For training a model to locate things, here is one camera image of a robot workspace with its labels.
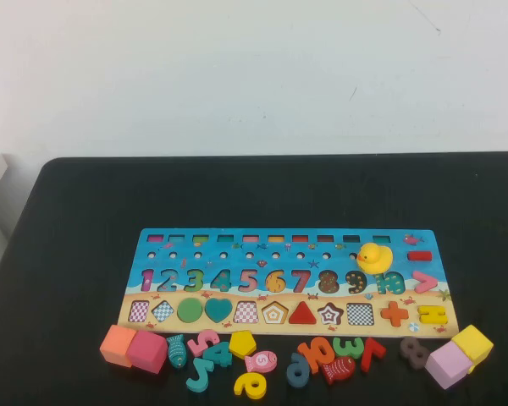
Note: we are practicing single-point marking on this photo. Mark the yellow pentagon piece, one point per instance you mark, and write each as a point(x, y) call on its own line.
point(242, 344)

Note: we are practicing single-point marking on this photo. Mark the blue wooden number puzzle board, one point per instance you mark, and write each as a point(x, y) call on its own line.
point(279, 262)

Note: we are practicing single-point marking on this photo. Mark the teal heart piece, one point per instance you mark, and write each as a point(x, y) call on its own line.
point(218, 308)

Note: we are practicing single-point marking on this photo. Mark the red triangle piece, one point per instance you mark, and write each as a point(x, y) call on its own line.
point(304, 316)

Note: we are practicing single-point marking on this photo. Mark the green circle piece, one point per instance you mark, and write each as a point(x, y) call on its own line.
point(190, 310)

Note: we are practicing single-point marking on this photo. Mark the pink number five piece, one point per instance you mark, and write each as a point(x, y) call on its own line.
point(200, 344)

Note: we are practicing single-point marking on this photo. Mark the teal number four piece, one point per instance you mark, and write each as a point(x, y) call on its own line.
point(220, 355)

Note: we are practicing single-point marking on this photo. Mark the orange number ten piece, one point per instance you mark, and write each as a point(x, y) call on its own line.
point(311, 353)

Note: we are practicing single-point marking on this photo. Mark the red minus sign piece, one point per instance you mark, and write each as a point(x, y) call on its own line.
point(419, 256)

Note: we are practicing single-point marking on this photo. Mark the slate blue number nine piece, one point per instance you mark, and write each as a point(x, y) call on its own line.
point(291, 374)

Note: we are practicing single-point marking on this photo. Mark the green number three piece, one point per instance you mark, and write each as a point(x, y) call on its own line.
point(357, 347)

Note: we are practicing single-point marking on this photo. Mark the orange plus sign piece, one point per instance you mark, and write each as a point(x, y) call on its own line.
point(394, 314)

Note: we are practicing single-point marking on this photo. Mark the light teal hooked number piece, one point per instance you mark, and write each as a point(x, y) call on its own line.
point(201, 376)

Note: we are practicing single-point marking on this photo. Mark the yellow number six piece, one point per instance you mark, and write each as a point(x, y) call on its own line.
point(242, 387)

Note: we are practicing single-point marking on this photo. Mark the pink greater-than sign piece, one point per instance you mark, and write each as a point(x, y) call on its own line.
point(427, 281)

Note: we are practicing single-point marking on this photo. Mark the red number seven piece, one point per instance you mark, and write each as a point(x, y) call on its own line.
point(370, 357)

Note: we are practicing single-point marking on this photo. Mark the brown number eight piece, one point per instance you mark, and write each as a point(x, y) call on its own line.
point(407, 347)

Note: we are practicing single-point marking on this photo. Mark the yellow equals sign piece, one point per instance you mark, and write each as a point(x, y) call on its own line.
point(433, 315)

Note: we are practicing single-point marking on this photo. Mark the yellow rubber duck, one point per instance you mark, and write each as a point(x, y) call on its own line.
point(374, 259)

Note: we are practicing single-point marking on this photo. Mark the pink wooden fish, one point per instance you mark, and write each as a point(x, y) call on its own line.
point(260, 360)

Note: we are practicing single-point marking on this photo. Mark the teal wooden fish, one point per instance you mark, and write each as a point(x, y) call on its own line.
point(177, 352)

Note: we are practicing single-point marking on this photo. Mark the magenta wooden cube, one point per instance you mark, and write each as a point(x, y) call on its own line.
point(146, 351)

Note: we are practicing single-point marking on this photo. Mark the red wooden fish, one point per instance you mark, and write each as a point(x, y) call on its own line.
point(338, 370)

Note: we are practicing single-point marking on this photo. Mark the orange wooden cube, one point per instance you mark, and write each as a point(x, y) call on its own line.
point(116, 344)

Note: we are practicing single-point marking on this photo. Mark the lilac wooden cube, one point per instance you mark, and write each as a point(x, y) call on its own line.
point(446, 365)

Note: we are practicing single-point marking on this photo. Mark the yellow wooden cube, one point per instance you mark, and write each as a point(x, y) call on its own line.
point(474, 344)

